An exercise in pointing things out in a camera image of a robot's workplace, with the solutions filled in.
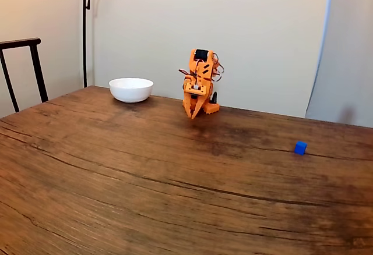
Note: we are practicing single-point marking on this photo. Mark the blue cube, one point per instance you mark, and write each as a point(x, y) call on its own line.
point(300, 148)

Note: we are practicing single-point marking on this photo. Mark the white bowl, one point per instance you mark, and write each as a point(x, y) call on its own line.
point(131, 90)

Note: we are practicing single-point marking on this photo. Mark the black table clamp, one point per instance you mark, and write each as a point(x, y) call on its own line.
point(215, 97)

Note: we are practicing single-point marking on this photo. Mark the black floor lamp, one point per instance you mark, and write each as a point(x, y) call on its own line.
point(84, 33)

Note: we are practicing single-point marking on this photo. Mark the pale curtain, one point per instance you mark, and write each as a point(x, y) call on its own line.
point(349, 48)

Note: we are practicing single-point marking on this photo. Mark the dark wooden chair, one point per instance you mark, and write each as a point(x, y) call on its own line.
point(20, 42)

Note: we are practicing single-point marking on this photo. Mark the orange gripper camera mount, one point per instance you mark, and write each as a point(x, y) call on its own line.
point(201, 87)

